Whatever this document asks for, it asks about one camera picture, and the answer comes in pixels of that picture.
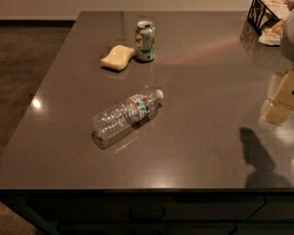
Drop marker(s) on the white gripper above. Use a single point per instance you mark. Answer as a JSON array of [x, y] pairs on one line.
[[279, 106]]

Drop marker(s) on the green 7up soda can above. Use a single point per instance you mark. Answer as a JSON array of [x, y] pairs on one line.
[[145, 41]]

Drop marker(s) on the clear plastic water bottle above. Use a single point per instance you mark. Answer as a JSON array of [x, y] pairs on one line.
[[113, 121]]

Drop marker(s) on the dark cabinet drawers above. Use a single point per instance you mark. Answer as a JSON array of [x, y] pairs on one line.
[[155, 214]]

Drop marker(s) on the yellow sponge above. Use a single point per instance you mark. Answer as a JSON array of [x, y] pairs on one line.
[[118, 58]]

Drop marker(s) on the black wire napkin basket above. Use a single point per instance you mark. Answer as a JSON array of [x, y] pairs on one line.
[[255, 15]]

